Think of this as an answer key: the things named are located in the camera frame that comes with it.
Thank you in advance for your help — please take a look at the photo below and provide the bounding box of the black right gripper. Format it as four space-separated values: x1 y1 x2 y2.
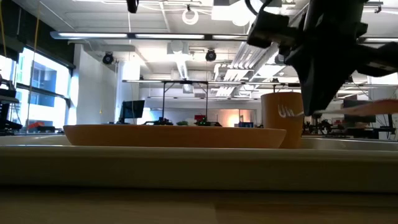
284 18 398 116

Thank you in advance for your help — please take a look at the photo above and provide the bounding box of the orange plastic cup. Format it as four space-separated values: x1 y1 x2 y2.
260 91 305 149

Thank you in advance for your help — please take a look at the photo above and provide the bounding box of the metal fork with orange handle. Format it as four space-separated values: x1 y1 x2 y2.
277 98 398 119

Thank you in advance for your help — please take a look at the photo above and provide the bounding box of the orange plastic plate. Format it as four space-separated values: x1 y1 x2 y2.
63 124 287 149

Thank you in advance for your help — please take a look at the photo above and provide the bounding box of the beige plastic tray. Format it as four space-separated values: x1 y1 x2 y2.
0 134 398 194

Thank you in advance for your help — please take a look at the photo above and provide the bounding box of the black computer monitor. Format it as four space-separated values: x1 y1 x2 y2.
119 100 146 124

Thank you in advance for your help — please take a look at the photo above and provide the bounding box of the long ceiling light bar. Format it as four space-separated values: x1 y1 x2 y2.
49 30 398 44

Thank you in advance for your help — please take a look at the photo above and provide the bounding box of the black equipment rack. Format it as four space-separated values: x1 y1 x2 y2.
0 73 23 137

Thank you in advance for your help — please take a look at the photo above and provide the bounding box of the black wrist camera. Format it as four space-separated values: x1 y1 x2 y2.
247 11 292 49

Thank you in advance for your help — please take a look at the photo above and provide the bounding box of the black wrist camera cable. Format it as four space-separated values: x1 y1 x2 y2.
244 0 274 16

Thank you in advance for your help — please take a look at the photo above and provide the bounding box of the white hanging ring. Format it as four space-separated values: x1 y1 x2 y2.
182 8 200 26

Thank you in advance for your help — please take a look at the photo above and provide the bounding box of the black overhead camera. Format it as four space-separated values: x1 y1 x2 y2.
126 0 139 14

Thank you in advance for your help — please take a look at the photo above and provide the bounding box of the yellow hanging strap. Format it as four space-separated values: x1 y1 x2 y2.
26 0 40 134

